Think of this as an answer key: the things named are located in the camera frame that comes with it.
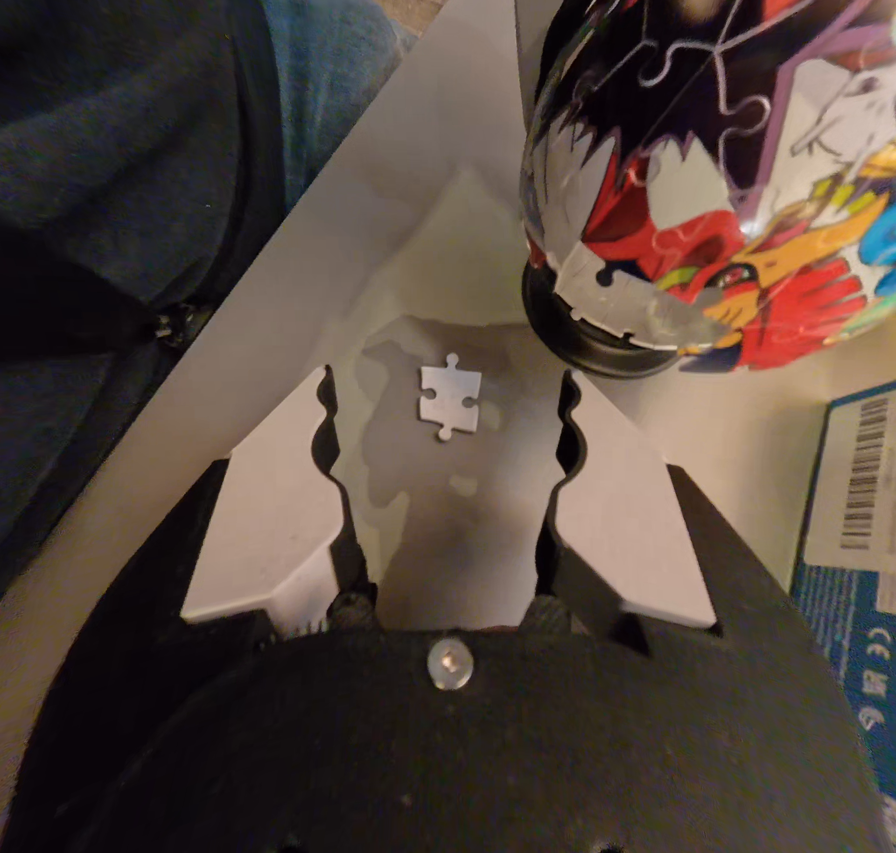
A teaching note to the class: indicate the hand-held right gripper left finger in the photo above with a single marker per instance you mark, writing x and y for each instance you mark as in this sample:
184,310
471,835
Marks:
266,517

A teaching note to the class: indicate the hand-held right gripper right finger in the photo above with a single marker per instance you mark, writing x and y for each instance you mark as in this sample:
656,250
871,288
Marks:
623,517

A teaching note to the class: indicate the black round ball stand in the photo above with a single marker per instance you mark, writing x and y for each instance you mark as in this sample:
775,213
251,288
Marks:
595,356

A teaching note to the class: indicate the white puzzle piece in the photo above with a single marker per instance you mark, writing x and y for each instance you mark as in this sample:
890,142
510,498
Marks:
451,398

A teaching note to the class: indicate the colourful puzzle ball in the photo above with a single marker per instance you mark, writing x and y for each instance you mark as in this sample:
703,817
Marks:
700,131

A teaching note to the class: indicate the blue puzzle box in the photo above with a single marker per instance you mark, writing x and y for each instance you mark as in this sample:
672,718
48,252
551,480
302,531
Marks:
854,482

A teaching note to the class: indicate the person's blue jeans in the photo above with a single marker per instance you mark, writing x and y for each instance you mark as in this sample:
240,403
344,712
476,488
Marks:
336,47

